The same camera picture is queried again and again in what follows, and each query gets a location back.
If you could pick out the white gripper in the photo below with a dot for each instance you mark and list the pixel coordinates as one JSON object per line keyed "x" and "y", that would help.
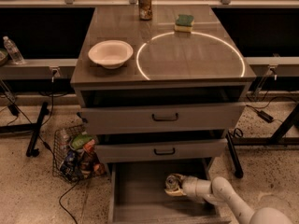
{"x": 189, "y": 185}

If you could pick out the green white 7up can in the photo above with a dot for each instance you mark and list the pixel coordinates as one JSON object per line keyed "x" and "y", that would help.
{"x": 172, "y": 183}

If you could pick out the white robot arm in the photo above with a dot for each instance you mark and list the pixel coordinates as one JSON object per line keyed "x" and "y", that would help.
{"x": 218, "y": 191}

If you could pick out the open bottom drawer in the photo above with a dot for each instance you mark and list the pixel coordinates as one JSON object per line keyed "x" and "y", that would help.
{"x": 138, "y": 195}

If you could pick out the grey drawer cabinet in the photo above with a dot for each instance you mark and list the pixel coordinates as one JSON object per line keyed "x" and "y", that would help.
{"x": 167, "y": 68}

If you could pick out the dark brown drink can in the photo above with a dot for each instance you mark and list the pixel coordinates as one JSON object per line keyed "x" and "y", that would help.
{"x": 145, "y": 10}

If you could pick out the black right table leg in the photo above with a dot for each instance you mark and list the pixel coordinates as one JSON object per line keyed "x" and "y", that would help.
{"x": 238, "y": 169}

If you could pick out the black table leg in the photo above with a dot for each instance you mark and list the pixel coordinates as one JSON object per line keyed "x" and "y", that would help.
{"x": 238, "y": 169}
{"x": 34, "y": 128}

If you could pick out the green snack bag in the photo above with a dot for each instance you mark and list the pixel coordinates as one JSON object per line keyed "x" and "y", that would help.
{"x": 80, "y": 140}

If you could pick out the black power adapter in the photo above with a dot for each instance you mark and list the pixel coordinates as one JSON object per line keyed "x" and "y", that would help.
{"x": 266, "y": 117}

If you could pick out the white bowl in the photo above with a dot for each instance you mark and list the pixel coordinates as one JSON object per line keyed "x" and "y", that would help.
{"x": 111, "y": 54}

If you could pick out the black left table leg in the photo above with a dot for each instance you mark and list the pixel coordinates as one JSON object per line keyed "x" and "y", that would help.
{"x": 34, "y": 128}

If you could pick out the green yellow sponge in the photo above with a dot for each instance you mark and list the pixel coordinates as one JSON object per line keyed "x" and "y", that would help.
{"x": 184, "y": 23}

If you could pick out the clear plastic water bottle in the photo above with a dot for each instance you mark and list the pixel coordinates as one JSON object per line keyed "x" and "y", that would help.
{"x": 13, "y": 51}

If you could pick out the middle drawer with handle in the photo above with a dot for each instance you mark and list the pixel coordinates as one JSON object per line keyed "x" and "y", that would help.
{"x": 161, "y": 151}

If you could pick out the drawer with handle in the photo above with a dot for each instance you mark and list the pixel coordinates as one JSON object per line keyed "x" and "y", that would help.
{"x": 161, "y": 151}
{"x": 161, "y": 118}

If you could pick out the top drawer with handle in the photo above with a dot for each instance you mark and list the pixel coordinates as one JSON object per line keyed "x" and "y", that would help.
{"x": 161, "y": 118}

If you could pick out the wire basket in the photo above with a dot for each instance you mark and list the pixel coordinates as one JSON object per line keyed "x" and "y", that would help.
{"x": 74, "y": 165}

